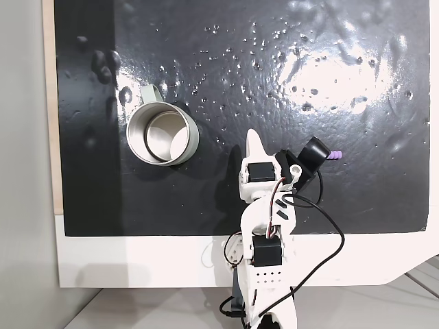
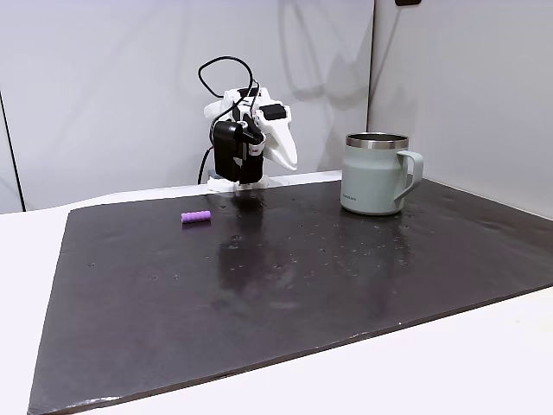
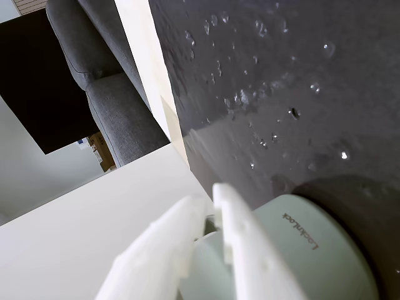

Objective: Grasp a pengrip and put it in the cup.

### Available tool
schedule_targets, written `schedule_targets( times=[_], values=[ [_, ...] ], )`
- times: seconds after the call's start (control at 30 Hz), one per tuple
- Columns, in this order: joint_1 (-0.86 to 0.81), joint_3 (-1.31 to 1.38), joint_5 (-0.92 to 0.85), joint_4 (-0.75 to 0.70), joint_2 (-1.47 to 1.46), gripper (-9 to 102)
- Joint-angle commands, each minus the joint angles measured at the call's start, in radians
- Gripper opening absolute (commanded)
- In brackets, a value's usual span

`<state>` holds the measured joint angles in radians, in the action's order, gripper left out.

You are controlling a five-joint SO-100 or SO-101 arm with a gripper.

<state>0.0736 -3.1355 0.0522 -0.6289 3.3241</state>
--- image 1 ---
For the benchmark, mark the purple pen grip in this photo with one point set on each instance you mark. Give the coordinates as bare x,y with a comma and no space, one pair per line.
336,155

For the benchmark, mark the black leather mat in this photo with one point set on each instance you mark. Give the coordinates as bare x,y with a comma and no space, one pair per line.
205,192

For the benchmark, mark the pale green steel mug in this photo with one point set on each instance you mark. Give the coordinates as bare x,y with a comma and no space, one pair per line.
137,137

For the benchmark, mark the black base clamp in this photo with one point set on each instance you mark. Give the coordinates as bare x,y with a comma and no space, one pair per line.
236,289

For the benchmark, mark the black camera box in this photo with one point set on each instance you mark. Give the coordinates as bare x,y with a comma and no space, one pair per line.
313,152

